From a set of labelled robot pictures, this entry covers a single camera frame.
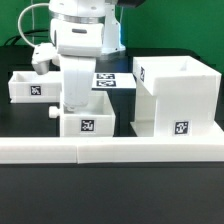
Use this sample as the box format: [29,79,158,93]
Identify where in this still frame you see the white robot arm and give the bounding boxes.
[49,0,146,110]

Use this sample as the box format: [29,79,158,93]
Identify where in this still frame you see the white foam border front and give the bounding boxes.
[0,135,224,164]

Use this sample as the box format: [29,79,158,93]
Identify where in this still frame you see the white marker tag plate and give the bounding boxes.
[92,73,136,89]

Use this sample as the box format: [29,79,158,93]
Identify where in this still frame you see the white camera cable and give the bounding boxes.
[17,2,51,50]

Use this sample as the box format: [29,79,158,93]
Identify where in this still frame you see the white rear drawer tray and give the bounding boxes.
[8,71,62,103]

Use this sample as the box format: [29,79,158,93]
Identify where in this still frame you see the black cable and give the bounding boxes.
[2,28,51,47]

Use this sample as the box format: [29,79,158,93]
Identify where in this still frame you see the white drawer cabinet box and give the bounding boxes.
[131,56,222,137]

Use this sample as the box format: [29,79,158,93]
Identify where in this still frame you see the white front drawer tray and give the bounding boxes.
[49,91,116,137]

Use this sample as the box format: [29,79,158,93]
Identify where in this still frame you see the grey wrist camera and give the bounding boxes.
[31,43,60,75]

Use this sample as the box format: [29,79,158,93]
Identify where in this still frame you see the white drawer tray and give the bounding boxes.
[8,71,62,103]
[49,91,116,137]

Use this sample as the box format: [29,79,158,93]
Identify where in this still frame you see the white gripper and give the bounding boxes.
[59,55,96,111]

